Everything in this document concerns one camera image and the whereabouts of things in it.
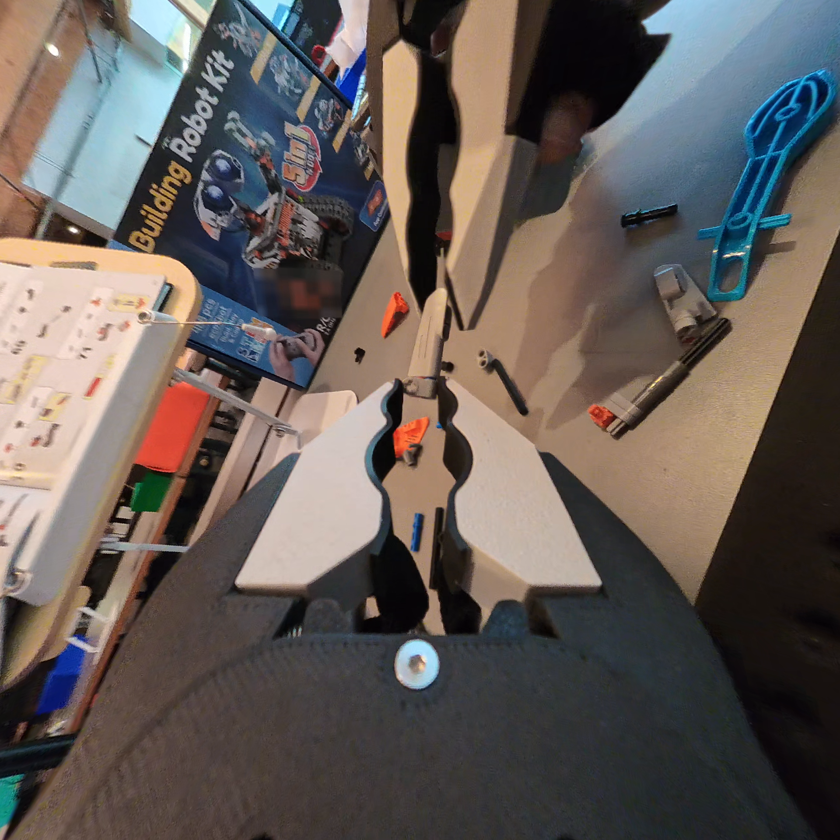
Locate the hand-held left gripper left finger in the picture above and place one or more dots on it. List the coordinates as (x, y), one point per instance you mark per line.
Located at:
(315, 525)

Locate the light grey cross-hole connector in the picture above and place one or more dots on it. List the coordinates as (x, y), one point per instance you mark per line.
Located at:
(420, 387)

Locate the green storage bin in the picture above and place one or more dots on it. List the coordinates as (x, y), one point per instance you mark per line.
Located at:
(151, 492)

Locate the teal separator tool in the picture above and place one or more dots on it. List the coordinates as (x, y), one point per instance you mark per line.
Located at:
(768, 184)

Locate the black long pin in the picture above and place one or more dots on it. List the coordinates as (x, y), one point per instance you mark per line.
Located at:
(649, 215)

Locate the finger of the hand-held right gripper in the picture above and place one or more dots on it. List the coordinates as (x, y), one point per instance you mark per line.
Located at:
(394, 131)
(492, 210)

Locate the person's right hand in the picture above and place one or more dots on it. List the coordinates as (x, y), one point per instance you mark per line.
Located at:
(568, 131)

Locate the light grey beam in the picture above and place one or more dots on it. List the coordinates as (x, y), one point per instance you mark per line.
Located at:
(426, 341)

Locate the robot kit box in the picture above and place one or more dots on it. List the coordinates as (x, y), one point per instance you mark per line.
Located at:
(262, 164)

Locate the orange wedge brick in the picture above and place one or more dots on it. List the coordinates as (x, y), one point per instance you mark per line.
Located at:
(394, 315)

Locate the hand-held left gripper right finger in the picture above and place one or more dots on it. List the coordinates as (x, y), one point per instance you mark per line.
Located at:
(525, 525)

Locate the instruction booklet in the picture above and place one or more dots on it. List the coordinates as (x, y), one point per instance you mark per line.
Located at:
(65, 367)

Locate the grey cylinder axle assembly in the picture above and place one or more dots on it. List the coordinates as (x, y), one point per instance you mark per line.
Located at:
(656, 387)

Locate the orange flat panel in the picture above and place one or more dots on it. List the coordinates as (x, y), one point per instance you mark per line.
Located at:
(410, 433)

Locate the blue small bin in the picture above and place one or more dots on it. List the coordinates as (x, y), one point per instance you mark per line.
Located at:
(62, 676)

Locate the orange storage bin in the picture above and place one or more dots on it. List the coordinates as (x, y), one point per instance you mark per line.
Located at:
(174, 426)

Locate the grey double-hole connector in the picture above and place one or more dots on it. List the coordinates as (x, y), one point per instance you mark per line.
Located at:
(486, 359)

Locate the blue pin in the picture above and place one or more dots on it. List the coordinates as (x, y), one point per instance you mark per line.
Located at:
(417, 531)

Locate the white stand base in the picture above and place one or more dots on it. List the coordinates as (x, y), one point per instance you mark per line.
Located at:
(321, 413)

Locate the dark grey pin connector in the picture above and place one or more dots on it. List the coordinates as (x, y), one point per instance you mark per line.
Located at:
(412, 454)

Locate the white tipped rod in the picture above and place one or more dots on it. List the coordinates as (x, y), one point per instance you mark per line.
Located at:
(259, 330)

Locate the long black axle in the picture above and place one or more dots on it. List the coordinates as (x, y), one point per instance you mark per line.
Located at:
(512, 390)

